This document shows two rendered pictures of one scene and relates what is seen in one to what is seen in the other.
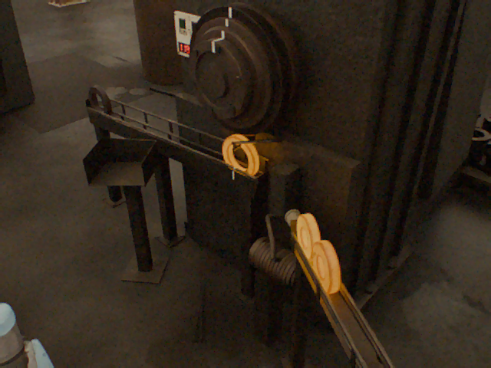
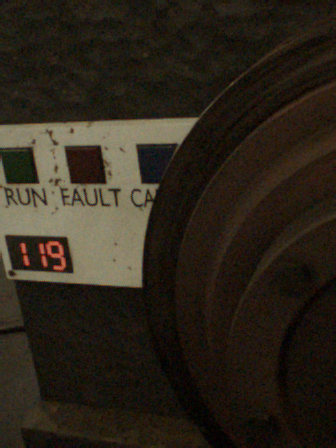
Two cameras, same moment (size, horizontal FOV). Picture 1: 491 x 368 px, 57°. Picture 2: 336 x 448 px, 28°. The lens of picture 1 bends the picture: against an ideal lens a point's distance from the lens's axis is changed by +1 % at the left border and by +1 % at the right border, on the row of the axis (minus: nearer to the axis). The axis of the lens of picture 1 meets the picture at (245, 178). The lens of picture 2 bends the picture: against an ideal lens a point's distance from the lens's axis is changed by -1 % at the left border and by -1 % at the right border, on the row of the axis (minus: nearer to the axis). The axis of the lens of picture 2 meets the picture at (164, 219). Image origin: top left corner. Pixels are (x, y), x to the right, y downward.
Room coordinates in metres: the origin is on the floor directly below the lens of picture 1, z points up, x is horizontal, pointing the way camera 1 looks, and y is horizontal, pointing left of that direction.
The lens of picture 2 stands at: (1.24, 0.37, 1.40)
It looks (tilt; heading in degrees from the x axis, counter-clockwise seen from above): 22 degrees down; 340
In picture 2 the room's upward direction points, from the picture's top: 8 degrees counter-clockwise
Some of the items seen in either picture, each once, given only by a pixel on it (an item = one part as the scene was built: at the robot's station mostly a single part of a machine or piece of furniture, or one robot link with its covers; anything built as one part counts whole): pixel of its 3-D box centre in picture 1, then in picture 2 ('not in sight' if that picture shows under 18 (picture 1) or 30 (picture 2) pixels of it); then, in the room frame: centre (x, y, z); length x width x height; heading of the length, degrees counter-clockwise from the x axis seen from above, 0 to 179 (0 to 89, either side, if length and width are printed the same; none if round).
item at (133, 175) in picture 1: (132, 214); not in sight; (1.72, 0.55, 0.36); 0.26 x 0.20 x 0.72; 82
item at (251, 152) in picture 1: (240, 156); not in sight; (1.59, 0.02, 0.75); 0.18 x 0.03 x 0.18; 46
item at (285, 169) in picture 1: (285, 192); not in sight; (1.44, -0.16, 0.68); 0.11 x 0.08 x 0.24; 137
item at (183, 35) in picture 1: (197, 38); (97, 206); (1.90, 0.20, 1.15); 0.26 x 0.02 x 0.18; 47
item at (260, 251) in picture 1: (276, 298); not in sight; (1.26, -0.12, 0.27); 0.22 x 0.13 x 0.53; 47
